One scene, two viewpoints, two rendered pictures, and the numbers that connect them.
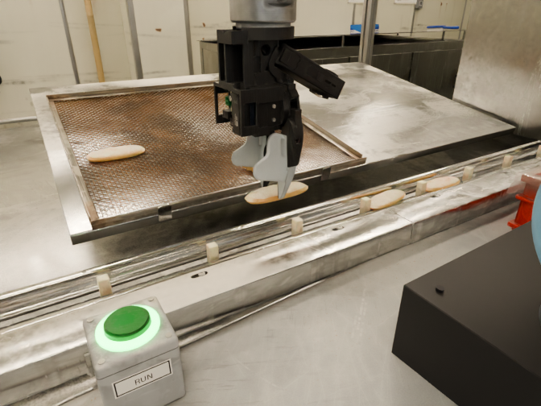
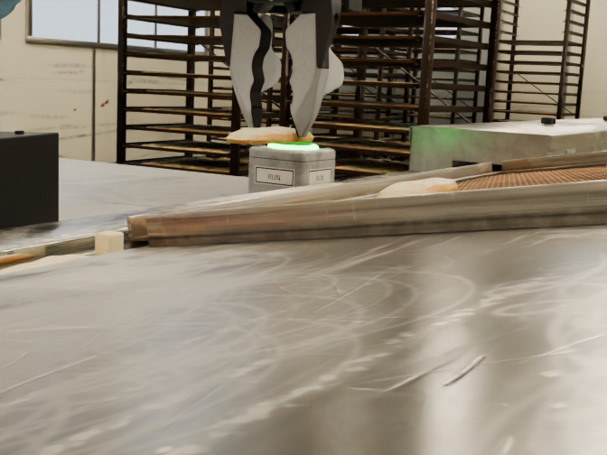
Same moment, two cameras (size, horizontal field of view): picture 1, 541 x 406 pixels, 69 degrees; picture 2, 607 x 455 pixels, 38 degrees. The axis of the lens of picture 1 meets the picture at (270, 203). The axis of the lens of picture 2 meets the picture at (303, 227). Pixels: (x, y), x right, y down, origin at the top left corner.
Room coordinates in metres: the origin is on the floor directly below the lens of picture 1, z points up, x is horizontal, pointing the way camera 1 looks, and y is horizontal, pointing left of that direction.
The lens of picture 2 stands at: (1.12, -0.30, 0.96)
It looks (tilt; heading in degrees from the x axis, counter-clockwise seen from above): 9 degrees down; 152
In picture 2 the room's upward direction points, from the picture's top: 3 degrees clockwise
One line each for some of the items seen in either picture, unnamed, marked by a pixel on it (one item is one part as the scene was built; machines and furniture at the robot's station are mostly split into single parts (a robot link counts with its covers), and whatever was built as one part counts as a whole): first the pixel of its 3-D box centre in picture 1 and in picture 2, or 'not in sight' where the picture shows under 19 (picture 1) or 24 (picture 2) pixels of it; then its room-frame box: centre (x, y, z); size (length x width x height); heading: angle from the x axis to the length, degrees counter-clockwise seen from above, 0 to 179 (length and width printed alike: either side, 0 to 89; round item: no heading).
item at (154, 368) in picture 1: (136, 368); (293, 198); (0.27, 0.13, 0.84); 0.08 x 0.08 x 0.11; 31
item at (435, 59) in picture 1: (332, 97); not in sight; (3.33, -0.52, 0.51); 1.93 x 1.05 x 1.02; 121
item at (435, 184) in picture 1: (440, 182); not in sight; (0.70, -0.33, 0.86); 0.10 x 0.04 x 0.01; 121
